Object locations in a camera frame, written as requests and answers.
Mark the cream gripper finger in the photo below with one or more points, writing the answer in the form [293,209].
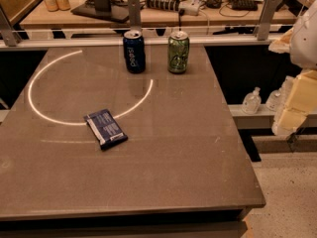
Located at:
[287,121]
[303,95]

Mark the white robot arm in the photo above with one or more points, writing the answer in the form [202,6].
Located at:
[303,48]

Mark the blue rxbar blueberry wrapper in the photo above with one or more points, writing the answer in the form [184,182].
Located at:
[105,128]

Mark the grey side shelf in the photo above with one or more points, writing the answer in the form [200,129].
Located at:
[263,119]

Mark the clear sanitizer pump bottle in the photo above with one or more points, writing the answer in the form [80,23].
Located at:
[252,101]

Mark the black device on desk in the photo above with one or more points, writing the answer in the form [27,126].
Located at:
[248,5]

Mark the green soda can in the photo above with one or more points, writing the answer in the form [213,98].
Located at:
[178,52]

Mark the power strip with plugs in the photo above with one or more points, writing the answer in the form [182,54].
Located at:
[189,8]

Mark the blue pepsi soda can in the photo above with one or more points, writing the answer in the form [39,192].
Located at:
[134,51]

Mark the black monitor stand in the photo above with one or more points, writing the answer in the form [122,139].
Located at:
[103,10]

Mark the wooden back desk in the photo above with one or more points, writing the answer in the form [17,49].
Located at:
[41,18]

